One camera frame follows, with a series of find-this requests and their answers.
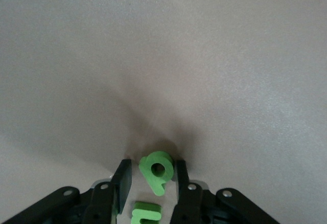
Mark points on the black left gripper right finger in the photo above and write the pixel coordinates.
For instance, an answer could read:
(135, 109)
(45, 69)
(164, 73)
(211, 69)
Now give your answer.
(194, 203)

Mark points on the green letter p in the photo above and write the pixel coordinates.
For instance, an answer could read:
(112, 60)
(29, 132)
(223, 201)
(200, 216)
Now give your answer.
(153, 180)

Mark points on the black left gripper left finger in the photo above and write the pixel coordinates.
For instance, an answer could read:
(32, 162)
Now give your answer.
(102, 198)

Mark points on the green letter u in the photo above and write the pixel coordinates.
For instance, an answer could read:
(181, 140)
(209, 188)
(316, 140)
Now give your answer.
(145, 210)

